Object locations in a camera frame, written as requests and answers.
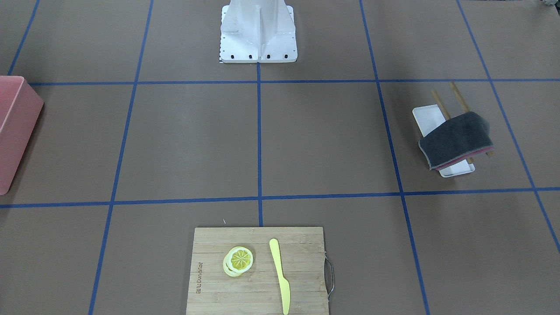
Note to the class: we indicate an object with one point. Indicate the wooden rack rod outer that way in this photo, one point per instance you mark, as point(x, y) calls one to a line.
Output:
point(466, 109)

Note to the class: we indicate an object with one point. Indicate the yellow lemon slice toy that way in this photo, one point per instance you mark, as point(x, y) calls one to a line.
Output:
point(237, 261)

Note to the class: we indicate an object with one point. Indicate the wooden rack rod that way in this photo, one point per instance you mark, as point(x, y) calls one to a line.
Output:
point(466, 109)
point(446, 116)

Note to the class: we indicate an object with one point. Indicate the pink plastic bin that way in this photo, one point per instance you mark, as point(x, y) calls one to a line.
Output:
point(20, 106)

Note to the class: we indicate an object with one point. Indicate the grey pink cleaning cloth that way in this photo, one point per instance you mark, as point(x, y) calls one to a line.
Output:
point(455, 140)

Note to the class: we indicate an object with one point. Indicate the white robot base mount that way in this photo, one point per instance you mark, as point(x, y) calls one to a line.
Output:
point(258, 31)

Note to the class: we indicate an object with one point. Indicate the white towel rack tray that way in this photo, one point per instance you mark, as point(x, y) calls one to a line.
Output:
point(428, 118)

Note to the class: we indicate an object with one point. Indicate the bamboo cutting board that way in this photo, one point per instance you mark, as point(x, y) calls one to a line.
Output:
point(257, 291)

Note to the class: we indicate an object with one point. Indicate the yellow plastic knife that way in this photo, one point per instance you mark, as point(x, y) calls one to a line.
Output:
point(284, 284)

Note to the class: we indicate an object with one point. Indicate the wooden rack rod inner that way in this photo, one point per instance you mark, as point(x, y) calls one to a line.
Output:
point(446, 116)

